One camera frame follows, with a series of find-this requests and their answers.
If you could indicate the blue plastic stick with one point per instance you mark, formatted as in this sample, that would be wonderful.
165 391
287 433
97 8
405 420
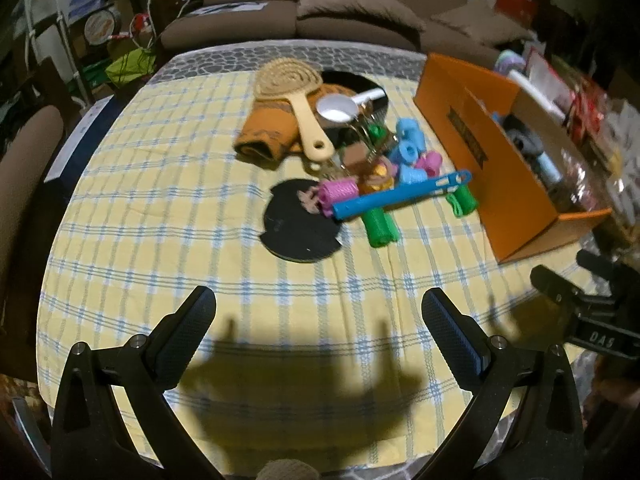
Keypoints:
380 202

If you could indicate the red boxes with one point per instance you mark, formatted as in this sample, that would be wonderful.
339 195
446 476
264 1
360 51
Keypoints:
515 2

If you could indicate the pile of colourful hair rollers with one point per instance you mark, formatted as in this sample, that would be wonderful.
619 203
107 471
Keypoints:
377 227

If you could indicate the coiled dark textured belt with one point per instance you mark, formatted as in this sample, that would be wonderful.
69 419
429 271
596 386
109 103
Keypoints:
345 80

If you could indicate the round dark coaster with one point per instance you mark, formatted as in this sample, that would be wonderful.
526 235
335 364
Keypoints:
295 230

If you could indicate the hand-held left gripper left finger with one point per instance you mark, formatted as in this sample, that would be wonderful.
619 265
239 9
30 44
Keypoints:
187 330

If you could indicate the white metal rack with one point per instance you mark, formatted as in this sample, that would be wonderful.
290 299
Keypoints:
67 45

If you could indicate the green bag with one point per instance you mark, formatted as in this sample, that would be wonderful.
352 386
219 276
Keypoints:
125 67

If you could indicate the navy white flat box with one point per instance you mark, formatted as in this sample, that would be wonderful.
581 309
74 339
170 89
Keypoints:
75 140

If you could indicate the round red-rimmed tin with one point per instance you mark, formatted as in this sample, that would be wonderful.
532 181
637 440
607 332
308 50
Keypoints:
100 25

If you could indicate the stone-pattern covered desktop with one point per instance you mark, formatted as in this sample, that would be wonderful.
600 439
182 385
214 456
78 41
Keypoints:
225 62

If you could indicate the brown leather tag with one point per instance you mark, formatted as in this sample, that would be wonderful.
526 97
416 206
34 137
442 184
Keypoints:
361 156

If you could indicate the brown padded chair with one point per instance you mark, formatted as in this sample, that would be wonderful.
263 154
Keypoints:
25 170

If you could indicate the orange cardboard box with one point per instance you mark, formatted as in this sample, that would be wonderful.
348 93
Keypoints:
475 150

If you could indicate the beige wooden hairbrush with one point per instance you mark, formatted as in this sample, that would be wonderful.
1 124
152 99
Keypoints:
307 120

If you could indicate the large brown cushion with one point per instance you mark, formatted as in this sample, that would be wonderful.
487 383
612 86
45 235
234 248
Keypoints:
350 15

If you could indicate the orange patterned cloth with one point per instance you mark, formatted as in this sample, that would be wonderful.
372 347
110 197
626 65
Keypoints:
265 135

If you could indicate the beige cushion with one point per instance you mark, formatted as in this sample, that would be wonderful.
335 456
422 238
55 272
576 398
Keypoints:
480 22

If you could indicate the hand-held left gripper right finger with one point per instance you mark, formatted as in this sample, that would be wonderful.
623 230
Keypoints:
450 335

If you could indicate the white plastic scoop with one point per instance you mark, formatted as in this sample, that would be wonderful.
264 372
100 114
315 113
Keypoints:
334 107

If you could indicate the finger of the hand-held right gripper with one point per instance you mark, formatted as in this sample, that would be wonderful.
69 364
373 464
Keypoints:
552 285
595 261

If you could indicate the papers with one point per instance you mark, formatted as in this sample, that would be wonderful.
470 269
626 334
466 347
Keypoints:
230 8

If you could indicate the yellow checked tablecloth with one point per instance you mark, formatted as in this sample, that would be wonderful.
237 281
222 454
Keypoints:
200 210

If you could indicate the pastel round container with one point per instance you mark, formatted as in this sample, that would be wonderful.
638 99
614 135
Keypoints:
510 60

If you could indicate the red packets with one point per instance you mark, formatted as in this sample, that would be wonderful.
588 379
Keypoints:
587 110

